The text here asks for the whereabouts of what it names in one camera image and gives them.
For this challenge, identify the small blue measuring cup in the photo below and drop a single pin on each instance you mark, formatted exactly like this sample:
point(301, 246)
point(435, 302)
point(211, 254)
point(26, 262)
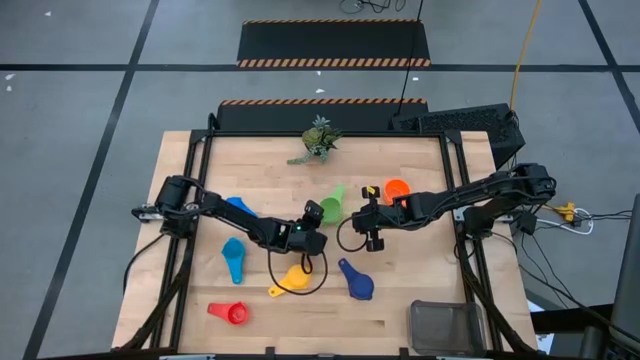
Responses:
point(239, 204)

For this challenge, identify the potted succulent plant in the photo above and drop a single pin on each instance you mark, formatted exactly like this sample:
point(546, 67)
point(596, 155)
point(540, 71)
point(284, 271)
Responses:
point(317, 140)

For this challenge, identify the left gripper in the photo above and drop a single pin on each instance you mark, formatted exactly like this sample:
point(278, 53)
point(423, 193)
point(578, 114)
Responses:
point(302, 240)

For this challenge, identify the grey transparent basket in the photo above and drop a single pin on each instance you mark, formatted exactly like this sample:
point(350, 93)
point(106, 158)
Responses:
point(445, 327)

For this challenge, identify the red measuring cup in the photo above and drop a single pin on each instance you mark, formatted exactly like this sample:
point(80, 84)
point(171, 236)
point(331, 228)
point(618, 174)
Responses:
point(235, 313)

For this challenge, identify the orange measuring cup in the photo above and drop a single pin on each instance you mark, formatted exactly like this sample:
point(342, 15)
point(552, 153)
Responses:
point(396, 189)

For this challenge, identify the yellow measuring cup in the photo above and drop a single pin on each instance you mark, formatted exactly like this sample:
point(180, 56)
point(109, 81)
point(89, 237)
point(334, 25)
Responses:
point(296, 279)

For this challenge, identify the grey panel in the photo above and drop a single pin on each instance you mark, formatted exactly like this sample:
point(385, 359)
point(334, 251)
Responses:
point(630, 280)

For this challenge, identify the black metal table frame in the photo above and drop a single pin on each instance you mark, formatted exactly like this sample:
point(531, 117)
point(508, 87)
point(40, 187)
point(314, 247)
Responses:
point(250, 133)

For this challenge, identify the black perforated computer case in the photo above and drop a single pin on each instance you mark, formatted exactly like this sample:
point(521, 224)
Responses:
point(465, 122)

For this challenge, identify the teal measuring cup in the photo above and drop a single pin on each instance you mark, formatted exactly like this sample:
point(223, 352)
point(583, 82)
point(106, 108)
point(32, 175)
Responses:
point(233, 250)

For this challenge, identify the dark blue measuring cup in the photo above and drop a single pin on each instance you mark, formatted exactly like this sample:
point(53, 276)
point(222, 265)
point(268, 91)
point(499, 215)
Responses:
point(361, 286)

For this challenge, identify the black floor stand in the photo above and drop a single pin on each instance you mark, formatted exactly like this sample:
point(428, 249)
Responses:
point(565, 320)

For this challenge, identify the yellow power plug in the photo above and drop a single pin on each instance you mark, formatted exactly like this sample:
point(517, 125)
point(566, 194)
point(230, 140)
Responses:
point(566, 211)

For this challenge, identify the black ramp two hazard stripes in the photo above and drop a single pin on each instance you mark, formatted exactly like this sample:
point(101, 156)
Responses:
point(332, 42)

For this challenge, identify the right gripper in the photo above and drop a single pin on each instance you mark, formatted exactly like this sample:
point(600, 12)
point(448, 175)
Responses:
point(387, 219)

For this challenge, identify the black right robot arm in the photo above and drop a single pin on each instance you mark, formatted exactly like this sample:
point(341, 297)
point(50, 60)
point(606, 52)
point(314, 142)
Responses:
point(450, 200)

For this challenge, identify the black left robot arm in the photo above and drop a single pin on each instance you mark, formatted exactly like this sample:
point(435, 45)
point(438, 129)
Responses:
point(215, 202)

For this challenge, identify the green measuring cup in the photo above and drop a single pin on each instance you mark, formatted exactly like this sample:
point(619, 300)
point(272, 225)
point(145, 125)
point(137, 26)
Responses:
point(331, 210)

